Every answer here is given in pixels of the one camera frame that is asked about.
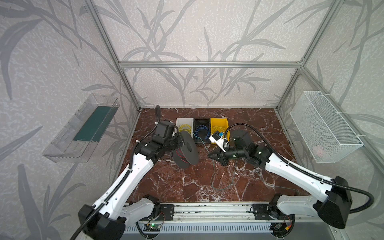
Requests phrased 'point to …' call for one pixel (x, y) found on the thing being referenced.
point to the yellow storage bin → (220, 124)
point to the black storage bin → (202, 129)
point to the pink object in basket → (318, 150)
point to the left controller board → (152, 227)
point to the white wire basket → (328, 136)
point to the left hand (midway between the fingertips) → (187, 135)
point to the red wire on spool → (182, 160)
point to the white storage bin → (189, 121)
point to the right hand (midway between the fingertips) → (209, 150)
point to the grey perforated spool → (188, 153)
